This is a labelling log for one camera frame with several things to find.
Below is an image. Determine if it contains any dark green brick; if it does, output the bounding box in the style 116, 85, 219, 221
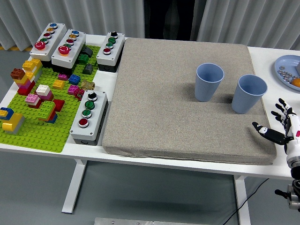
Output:
77, 53, 90, 65

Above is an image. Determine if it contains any white table leg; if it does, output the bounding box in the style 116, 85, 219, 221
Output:
233, 174, 251, 225
61, 159, 88, 214

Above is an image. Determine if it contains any blue plate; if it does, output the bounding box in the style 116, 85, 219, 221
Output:
274, 54, 300, 91

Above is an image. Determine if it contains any four-button control box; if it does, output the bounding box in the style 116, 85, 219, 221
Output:
96, 31, 126, 73
69, 90, 110, 146

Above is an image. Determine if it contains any five-button control box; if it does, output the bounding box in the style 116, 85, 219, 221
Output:
51, 29, 87, 75
29, 22, 68, 68

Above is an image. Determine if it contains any brown yellow red brick stack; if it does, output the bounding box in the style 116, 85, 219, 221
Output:
10, 68, 36, 96

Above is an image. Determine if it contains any white pink brick stack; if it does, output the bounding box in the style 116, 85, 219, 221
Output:
36, 84, 54, 102

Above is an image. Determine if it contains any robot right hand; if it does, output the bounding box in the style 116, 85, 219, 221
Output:
252, 97, 300, 162

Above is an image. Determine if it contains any person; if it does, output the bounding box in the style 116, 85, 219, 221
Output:
147, 0, 195, 40

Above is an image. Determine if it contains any white pleated curtain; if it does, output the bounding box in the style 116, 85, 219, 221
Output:
0, 0, 300, 51

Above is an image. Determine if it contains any blue yellow grey brick stack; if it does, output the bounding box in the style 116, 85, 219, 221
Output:
0, 107, 26, 135

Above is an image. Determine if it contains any blue ribbed cup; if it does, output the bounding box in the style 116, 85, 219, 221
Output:
194, 63, 225, 102
231, 74, 268, 114

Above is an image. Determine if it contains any black floor cable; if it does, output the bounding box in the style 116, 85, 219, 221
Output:
222, 178, 270, 225

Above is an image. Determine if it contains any pink red brick stack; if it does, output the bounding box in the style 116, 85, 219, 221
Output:
25, 93, 42, 109

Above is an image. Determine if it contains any green orange blue brick stack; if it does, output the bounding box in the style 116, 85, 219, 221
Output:
36, 100, 58, 124

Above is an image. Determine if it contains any grey-brown fabric mat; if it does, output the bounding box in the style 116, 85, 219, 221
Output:
102, 37, 278, 165

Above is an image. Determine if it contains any dark grey sloped brick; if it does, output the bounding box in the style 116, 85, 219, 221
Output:
82, 46, 94, 58

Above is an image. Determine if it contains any yellow white grey brick stack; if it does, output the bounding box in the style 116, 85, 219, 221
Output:
22, 58, 44, 82

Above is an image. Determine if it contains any green studded baseplate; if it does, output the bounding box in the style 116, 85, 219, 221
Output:
0, 44, 102, 153

